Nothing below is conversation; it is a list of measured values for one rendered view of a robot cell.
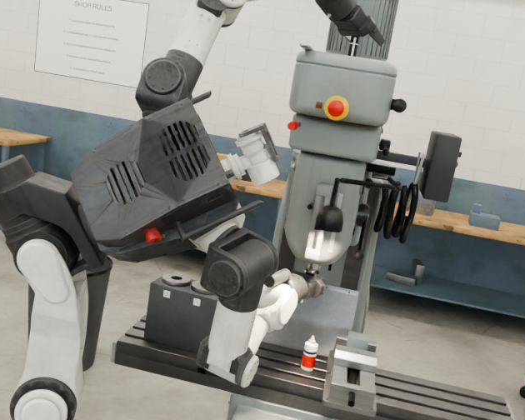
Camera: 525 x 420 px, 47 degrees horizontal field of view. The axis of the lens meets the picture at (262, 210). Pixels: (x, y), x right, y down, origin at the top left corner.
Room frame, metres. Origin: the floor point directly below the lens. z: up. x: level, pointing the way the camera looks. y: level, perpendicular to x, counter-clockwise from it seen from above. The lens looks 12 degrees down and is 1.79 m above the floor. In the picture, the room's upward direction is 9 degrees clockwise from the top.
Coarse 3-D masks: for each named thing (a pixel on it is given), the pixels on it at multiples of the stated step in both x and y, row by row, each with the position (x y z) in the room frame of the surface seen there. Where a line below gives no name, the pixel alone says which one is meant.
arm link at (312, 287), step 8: (296, 272) 1.70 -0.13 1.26; (296, 280) 1.59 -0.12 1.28; (304, 280) 1.62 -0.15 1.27; (312, 280) 1.67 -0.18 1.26; (320, 280) 1.68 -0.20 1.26; (304, 288) 1.60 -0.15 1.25; (312, 288) 1.65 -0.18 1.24; (320, 288) 1.66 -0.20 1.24; (304, 296) 1.60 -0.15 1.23; (312, 296) 1.66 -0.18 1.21
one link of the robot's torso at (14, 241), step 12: (24, 228) 1.20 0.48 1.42; (36, 228) 1.20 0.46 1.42; (48, 228) 1.22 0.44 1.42; (60, 228) 1.24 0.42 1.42; (12, 240) 1.20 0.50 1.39; (24, 240) 1.20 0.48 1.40; (48, 240) 1.21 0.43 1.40; (60, 240) 1.22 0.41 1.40; (72, 240) 1.28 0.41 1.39; (12, 252) 1.21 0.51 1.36; (60, 252) 1.21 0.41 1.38; (72, 252) 1.24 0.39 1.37; (72, 264) 1.25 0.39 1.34
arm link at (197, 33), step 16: (192, 0) 1.48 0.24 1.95; (208, 0) 1.45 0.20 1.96; (224, 0) 1.46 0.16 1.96; (240, 0) 1.47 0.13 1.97; (192, 16) 1.45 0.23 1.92; (208, 16) 1.45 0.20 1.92; (224, 16) 1.49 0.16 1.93; (192, 32) 1.43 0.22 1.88; (208, 32) 1.44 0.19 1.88; (176, 48) 1.41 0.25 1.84; (192, 48) 1.41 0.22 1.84; (208, 48) 1.45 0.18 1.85
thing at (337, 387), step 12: (372, 348) 1.73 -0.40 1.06; (336, 372) 1.58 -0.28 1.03; (348, 372) 1.67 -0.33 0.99; (360, 372) 1.61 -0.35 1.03; (324, 384) 1.62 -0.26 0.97; (336, 384) 1.51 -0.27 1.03; (348, 384) 1.53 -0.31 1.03; (360, 384) 1.53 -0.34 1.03; (372, 384) 1.55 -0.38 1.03; (324, 396) 1.54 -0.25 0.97; (336, 396) 1.51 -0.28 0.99; (360, 396) 1.50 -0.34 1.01; (372, 396) 1.50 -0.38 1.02; (348, 408) 1.51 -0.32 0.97; (360, 408) 1.50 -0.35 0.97; (372, 408) 1.51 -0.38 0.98
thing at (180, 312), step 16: (160, 288) 1.74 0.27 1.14; (176, 288) 1.73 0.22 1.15; (192, 288) 1.74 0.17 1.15; (160, 304) 1.73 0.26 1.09; (176, 304) 1.72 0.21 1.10; (192, 304) 1.71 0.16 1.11; (208, 304) 1.69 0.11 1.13; (160, 320) 1.73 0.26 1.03; (176, 320) 1.72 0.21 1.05; (192, 320) 1.70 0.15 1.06; (208, 320) 1.69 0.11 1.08; (144, 336) 1.74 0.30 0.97; (160, 336) 1.73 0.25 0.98; (176, 336) 1.72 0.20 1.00; (192, 336) 1.70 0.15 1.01
